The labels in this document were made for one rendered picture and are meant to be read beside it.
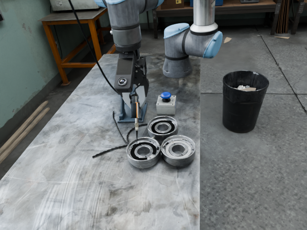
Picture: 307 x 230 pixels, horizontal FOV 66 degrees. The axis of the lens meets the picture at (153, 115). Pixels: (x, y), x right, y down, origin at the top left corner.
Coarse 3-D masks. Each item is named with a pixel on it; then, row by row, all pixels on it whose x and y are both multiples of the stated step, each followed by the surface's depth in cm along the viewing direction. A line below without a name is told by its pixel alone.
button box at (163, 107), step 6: (174, 96) 94; (162, 102) 92; (168, 102) 91; (174, 102) 91; (156, 108) 91; (162, 108) 91; (168, 108) 90; (174, 108) 90; (162, 114) 93; (168, 114) 92; (174, 114) 92
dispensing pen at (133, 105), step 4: (136, 96) 74; (136, 100) 75; (132, 104) 73; (132, 108) 73; (136, 108) 73; (132, 112) 73; (136, 112) 73; (132, 116) 73; (136, 116) 73; (136, 120) 75; (136, 124) 75; (136, 128) 75; (136, 132) 75; (136, 136) 75
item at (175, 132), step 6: (150, 120) 84; (156, 120) 85; (174, 120) 83; (150, 126) 83; (156, 126) 82; (162, 126) 84; (168, 126) 82; (150, 132) 79; (162, 132) 80; (174, 132) 78; (156, 138) 79; (162, 138) 78
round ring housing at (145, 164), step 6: (138, 138) 76; (144, 138) 77; (150, 138) 76; (132, 144) 76; (156, 144) 75; (126, 150) 73; (138, 150) 75; (144, 150) 76; (150, 150) 73; (138, 156) 72; (144, 156) 72; (156, 156) 70; (132, 162) 70; (138, 162) 69; (144, 162) 69; (150, 162) 70; (156, 162) 73
